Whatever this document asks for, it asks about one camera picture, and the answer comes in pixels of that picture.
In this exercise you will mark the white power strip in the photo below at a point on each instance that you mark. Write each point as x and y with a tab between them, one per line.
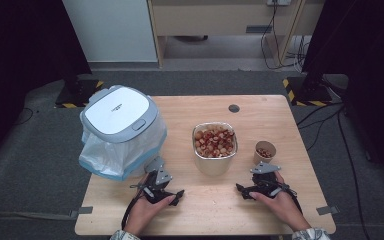
278	2

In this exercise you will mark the wooden cabinet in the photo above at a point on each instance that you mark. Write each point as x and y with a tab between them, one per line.
213	16

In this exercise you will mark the white cabinet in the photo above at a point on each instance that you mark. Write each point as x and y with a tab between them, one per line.
110	30

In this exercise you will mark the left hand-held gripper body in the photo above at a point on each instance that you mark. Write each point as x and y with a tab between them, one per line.
160	176

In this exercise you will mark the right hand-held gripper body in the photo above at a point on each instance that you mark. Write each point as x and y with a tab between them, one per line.
265	181

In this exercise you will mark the white grey lidded trash can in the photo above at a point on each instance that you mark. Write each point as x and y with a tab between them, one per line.
118	111

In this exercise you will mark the metal container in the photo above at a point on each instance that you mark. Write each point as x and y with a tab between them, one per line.
213	166

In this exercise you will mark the grey table bracket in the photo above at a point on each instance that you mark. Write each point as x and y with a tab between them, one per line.
327	210
81	211

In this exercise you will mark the grey table grommet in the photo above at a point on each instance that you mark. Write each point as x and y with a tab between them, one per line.
234	108

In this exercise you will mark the white lidded trash bin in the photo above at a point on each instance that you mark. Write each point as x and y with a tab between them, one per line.
108	156

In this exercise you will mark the person's left hand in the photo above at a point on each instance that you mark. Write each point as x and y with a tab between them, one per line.
146	213

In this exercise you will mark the person's right hand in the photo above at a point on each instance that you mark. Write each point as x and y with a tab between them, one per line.
280	205

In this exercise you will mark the black curtain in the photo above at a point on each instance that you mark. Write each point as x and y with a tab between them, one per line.
20	50
363	66

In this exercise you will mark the brown paper cup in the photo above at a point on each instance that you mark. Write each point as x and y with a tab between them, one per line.
259	158

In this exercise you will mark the black stand base striped edge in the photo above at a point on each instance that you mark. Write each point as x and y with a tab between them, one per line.
308	93
76	93

